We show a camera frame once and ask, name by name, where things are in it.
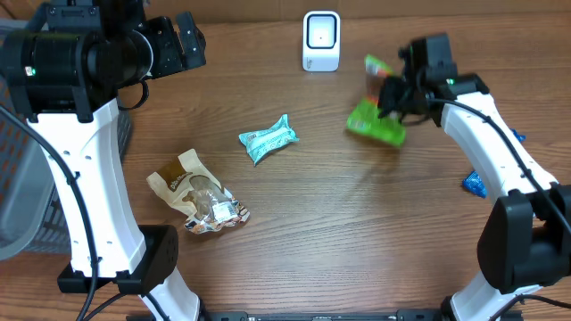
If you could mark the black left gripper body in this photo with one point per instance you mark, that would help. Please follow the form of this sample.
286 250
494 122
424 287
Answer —
166 47

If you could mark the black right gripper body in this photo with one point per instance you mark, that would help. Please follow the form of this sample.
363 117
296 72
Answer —
396 94

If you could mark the green snack packet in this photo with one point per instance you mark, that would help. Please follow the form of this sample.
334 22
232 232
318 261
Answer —
364 120

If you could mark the blue snack packet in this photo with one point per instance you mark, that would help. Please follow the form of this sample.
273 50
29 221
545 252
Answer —
475 183

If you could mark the light teal snack packet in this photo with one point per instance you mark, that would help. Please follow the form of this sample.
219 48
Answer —
261 142

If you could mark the beige brown Pantree snack bag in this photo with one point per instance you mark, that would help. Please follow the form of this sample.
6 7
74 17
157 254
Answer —
186 185

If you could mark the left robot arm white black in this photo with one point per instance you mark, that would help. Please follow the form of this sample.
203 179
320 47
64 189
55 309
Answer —
151 273

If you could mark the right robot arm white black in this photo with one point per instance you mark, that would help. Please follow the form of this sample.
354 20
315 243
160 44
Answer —
525 244

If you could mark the white barcode scanner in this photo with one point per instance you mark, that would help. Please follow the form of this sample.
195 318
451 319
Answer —
321 41

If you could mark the black rail at table edge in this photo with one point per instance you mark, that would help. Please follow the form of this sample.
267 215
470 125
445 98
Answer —
400 315

